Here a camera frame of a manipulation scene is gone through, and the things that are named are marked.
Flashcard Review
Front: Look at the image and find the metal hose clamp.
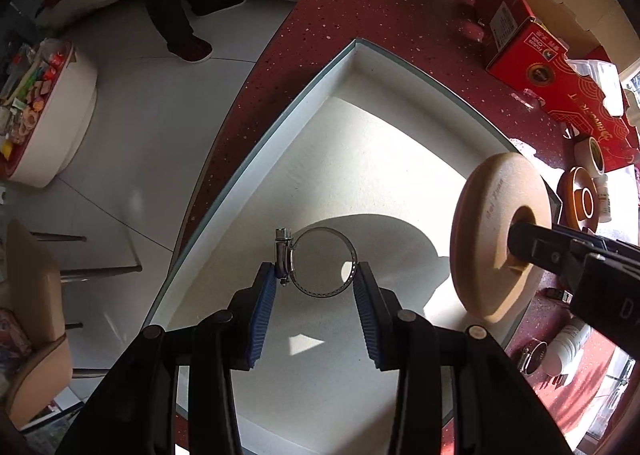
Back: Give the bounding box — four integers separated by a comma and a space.
276, 226, 358, 299
516, 339, 548, 376

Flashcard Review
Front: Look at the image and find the tan foam ring disc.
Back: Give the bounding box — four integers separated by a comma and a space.
450, 152, 552, 324

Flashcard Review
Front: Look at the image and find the large white plastic bottle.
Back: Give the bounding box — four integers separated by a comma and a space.
541, 317, 591, 377

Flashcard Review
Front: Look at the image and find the tan spool with hub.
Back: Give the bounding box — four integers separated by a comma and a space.
558, 167, 600, 234

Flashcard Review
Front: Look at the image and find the small masking tape roll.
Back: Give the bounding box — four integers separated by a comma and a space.
574, 136, 604, 178

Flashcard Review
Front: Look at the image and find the grey white storage tray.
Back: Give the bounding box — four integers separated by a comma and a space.
148, 40, 513, 454

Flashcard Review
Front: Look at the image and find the red cardboard gift box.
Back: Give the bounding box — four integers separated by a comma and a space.
474, 0, 639, 171

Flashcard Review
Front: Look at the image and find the beige chair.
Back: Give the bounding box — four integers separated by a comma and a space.
0, 218, 144, 431

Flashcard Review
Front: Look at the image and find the white round snack table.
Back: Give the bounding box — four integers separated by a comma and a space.
1, 39, 98, 188

